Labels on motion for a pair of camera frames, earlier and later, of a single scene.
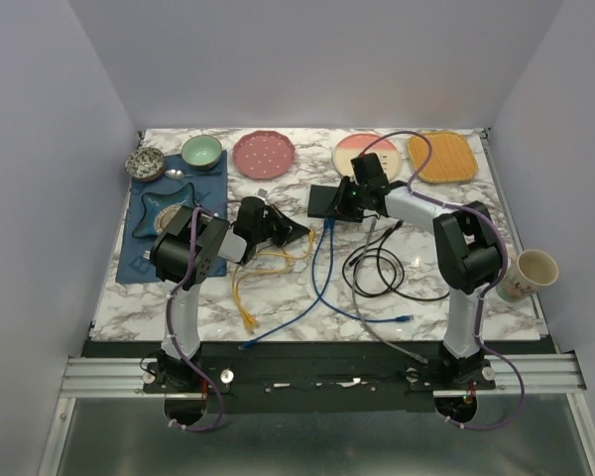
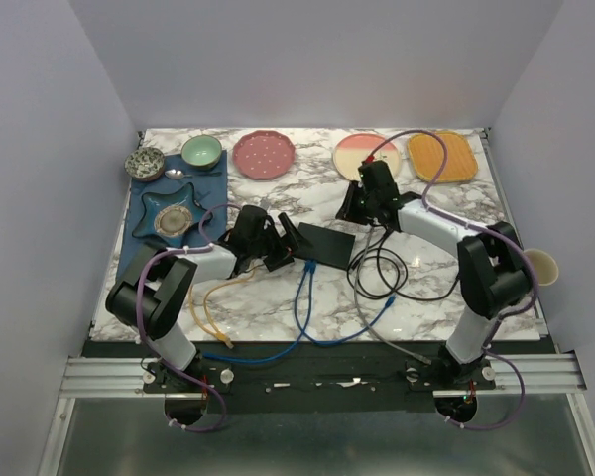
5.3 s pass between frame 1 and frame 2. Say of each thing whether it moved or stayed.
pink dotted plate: stayed
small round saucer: stayed
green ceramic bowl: stayed
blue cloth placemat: stayed
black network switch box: moved
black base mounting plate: stayed
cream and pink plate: stayed
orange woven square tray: stayed
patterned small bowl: stayed
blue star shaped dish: stayed
